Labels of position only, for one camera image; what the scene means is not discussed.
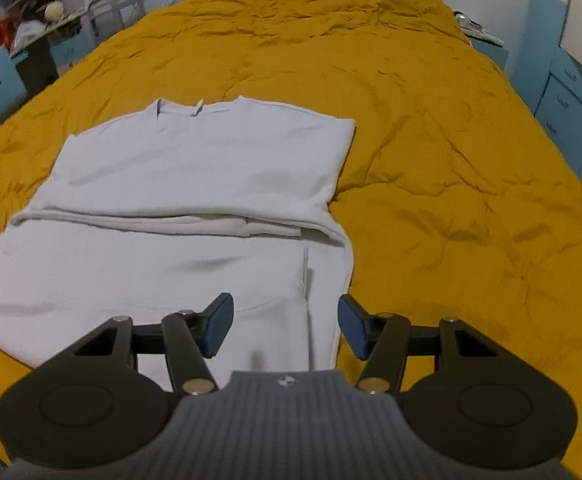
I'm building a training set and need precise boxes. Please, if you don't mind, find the yellow blanket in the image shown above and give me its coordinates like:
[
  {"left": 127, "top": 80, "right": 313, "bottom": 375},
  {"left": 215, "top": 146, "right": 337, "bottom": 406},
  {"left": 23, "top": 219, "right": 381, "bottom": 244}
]
[{"left": 0, "top": 0, "right": 582, "bottom": 473}]

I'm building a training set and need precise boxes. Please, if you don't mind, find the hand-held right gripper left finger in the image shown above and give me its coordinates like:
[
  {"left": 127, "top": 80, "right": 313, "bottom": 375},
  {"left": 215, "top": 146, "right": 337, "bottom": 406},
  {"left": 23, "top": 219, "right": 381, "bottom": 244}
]
[{"left": 73, "top": 292, "right": 235, "bottom": 396}]

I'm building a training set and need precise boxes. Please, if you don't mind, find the blue and white wardrobe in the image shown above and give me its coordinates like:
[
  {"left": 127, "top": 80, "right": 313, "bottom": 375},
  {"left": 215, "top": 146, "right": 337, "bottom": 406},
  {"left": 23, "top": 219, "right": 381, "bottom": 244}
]
[{"left": 513, "top": 0, "right": 582, "bottom": 206}]

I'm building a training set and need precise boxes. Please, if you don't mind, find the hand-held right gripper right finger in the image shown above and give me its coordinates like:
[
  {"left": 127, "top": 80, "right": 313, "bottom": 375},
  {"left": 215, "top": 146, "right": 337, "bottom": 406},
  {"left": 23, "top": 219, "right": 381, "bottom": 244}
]
[{"left": 338, "top": 294, "right": 504, "bottom": 395}]

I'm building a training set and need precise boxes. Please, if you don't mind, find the white long-sleeve sweatshirt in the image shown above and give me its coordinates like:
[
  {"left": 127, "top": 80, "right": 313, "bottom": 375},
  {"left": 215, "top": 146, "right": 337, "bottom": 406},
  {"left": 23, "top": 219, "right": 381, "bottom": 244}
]
[{"left": 0, "top": 95, "right": 358, "bottom": 393}]

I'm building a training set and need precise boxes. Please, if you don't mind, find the blue nightstand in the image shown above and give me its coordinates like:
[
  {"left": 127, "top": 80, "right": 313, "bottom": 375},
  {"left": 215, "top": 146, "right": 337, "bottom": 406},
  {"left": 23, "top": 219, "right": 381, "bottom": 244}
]
[{"left": 453, "top": 10, "right": 510, "bottom": 73}]

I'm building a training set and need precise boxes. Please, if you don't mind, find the grey metal stool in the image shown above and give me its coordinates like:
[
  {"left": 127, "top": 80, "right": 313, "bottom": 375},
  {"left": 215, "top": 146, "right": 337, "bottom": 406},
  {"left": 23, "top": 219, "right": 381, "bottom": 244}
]
[{"left": 88, "top": 0, "right": 146, "bottom": 43}]

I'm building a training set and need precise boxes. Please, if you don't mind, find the dark desk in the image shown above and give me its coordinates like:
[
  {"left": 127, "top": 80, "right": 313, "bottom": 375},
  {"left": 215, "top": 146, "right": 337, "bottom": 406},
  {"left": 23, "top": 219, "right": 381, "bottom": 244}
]
[{"left": 8, "top": 10, "right": 96, "bottom": 96}]

